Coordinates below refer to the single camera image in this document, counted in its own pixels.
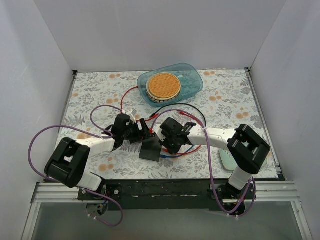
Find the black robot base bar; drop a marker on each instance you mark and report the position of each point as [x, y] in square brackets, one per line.
[161, 194]

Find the floral patterned table mat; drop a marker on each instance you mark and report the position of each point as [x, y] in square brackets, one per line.
[225, 102]

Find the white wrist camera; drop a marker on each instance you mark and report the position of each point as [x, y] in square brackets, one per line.
[131, 113]
[159, 133]

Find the light green square plate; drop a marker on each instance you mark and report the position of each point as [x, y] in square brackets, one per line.
[227, 160]

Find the teal plastic container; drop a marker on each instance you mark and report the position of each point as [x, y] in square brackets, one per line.
[191, 83]

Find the orange woven round coaster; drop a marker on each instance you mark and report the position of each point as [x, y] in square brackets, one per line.
[164, 85]

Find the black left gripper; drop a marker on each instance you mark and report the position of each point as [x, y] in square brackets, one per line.
[141, 129]

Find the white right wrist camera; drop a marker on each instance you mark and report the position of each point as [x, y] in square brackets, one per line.
[159, 133]

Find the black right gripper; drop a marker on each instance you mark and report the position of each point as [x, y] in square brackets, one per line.
[166, 136]

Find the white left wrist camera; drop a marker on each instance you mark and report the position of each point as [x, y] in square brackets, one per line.
[131, 113]

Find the aluminium frame rail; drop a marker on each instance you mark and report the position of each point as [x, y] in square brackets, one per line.
[266, 191]

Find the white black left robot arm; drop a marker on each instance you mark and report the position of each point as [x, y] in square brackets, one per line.
[68, 162]

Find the black network switch box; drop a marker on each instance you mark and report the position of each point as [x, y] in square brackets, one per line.
[151, 149]

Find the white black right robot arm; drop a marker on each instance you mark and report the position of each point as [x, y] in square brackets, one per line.
[246, 147]

